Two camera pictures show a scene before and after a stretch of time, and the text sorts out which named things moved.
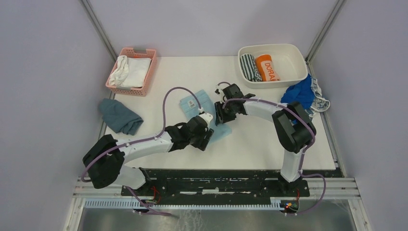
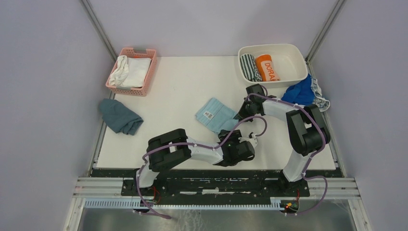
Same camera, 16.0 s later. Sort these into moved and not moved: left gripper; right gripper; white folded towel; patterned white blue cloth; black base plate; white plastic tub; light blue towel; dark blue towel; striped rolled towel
Moved: light blue towel; right gripper; left gripper
Not moved: patterned white blue cloth; black base plate; dark blue towel; striped rolled towel; white plastic tub; white folded towel
